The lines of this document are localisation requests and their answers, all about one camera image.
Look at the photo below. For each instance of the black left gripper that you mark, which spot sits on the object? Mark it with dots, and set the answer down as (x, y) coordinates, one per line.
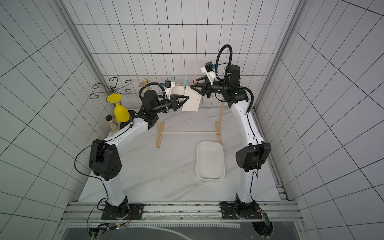
(175, 100)

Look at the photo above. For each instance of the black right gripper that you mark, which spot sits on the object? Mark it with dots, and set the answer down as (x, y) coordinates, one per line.
(206, 89)

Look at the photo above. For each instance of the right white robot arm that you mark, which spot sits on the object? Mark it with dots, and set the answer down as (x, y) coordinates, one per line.
(223, 77)

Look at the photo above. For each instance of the wooden clothesline stand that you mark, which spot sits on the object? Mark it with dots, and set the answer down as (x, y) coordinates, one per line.
(216, 132)

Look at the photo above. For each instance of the yellow plastic wine glass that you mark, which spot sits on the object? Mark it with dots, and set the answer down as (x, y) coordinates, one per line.
(121, 113)

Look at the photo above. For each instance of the small corked glass bottle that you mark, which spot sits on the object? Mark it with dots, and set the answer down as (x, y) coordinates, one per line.
(113, 125)

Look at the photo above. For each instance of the white plastic tray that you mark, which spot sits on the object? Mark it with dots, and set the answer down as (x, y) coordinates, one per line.
(210, 161)

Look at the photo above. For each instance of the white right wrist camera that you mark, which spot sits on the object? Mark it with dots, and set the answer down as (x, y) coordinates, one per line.
(209, 70)

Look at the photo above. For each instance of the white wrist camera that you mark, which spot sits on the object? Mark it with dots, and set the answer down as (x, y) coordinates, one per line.
(169, 85)
(209, 70)

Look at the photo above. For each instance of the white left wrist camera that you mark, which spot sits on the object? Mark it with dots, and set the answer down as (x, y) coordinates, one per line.
(169, 85)

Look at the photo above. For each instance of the black wire glass rack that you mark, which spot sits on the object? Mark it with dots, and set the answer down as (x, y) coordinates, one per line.
(107, 90)

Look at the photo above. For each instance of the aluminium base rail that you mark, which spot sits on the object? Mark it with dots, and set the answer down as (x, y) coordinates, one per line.
(156, 212)

